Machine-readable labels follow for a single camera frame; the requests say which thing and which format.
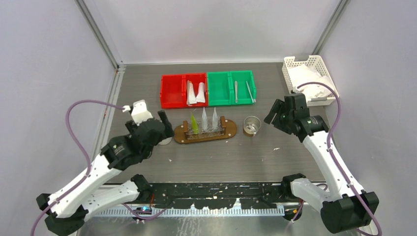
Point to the white perforated plastic basket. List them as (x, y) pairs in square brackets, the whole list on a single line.
[(312, 61)]

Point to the shiny metal cup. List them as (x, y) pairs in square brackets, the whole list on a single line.
[(245, 124)]

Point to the brown oval wooden tray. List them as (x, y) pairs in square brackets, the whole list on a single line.
[(184, 135)]

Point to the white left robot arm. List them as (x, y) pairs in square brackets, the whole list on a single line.
[(68, 209)]

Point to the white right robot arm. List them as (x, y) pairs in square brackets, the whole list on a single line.
[(345, 205)]

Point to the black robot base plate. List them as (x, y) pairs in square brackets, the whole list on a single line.
[(215, 195)]

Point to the red plastic bin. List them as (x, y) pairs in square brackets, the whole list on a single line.
[(196, 78), (172, 91)]

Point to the white toothpaste tube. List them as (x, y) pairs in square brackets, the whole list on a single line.
[(200, 97), (204, 121), (191, 98)]

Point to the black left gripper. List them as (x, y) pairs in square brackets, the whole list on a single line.
[(169, 132)]

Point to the clear acrylic wooden rack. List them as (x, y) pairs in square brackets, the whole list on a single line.
[(186, 126)]

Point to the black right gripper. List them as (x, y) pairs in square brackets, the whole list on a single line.
[(278, 107)]

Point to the white enamel mug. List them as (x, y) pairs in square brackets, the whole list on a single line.
[(165, 141)]

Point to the green plastic bin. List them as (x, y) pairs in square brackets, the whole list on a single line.
[(243, 96), (219, 89)]

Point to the white crumpled cloth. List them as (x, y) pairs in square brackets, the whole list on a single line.
[(302, 74)]

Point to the grey toothpaste tube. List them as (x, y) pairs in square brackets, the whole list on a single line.
[(214, 121)]

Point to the lime green toothpaste tube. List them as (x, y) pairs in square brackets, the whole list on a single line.
[(194, 124)]

